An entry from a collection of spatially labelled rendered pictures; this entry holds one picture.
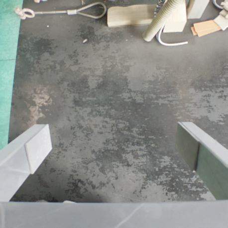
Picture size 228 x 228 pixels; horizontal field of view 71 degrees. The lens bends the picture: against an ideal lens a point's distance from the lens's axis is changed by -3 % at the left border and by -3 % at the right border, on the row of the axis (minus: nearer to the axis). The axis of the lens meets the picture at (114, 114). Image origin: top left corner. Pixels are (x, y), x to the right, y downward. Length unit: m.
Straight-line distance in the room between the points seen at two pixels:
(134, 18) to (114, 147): 0.73
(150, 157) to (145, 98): 0.32
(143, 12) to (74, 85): 0.57
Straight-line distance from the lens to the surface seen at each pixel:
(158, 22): 0.95
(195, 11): 1.12
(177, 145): 0.17
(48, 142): 0.17
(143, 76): 0.96
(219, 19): 1.19
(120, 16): 1.09
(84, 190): 1.00
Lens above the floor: 0.90
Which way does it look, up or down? 80 degrees down
